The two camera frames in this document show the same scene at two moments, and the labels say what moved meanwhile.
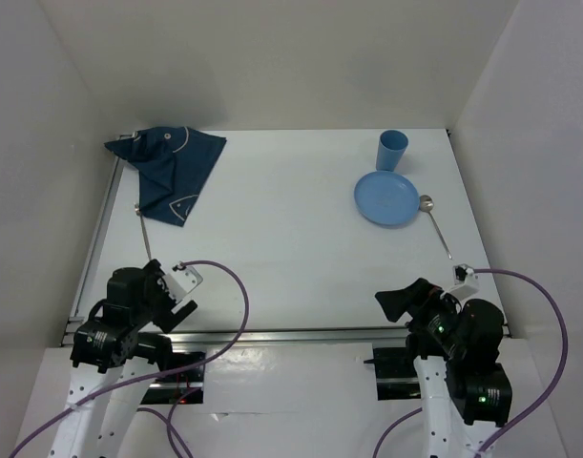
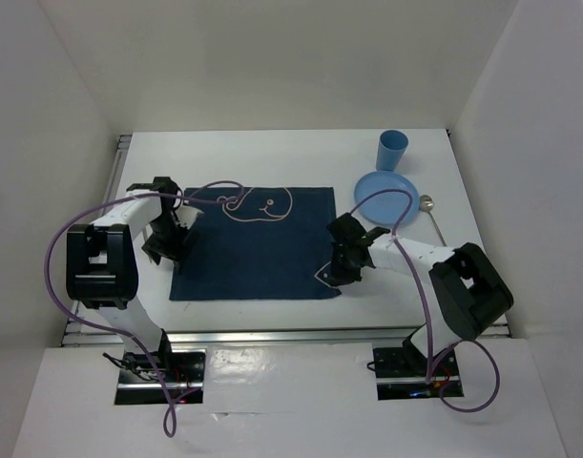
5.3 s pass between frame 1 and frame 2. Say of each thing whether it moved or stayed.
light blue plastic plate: stayed
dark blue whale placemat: moved
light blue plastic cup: stayed
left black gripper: moved
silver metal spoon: stayed
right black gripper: moved
